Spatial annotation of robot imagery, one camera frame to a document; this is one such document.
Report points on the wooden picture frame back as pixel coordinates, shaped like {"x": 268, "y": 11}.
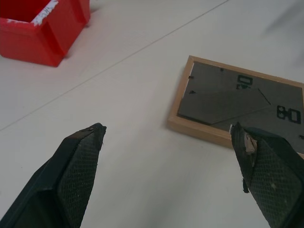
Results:
{"x": 228, "y": 104}

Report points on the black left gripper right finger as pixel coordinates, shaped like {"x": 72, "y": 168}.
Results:
{"x": 273, "y": 175}

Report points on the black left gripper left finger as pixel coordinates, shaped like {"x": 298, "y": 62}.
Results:
{"x": 71, "y": 175}

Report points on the red plastic bin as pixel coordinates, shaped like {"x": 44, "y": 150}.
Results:
{"x": 40, "y": 33}

